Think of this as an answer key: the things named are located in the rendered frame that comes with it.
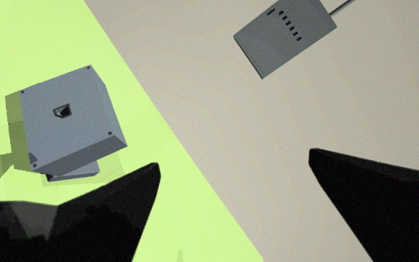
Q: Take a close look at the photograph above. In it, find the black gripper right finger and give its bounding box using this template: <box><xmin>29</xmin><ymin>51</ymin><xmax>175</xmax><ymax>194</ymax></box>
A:
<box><xmin>308</xmin><ymin>148</ymin><xmax>419</xmax><ymax>262</ymax></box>

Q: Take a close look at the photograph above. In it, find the grey sloped panel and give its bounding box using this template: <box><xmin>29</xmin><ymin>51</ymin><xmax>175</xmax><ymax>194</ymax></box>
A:
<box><xmin>19</xmin><ymin>65</ymin><xmax>128</xmax><ymax>182</ymax></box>

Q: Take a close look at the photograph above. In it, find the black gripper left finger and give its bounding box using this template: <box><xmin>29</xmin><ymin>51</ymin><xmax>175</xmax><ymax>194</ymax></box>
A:
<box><xmin>0</xmin><ymin>162</ymin><xmax>161</xmax><ymax>262</ymax></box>

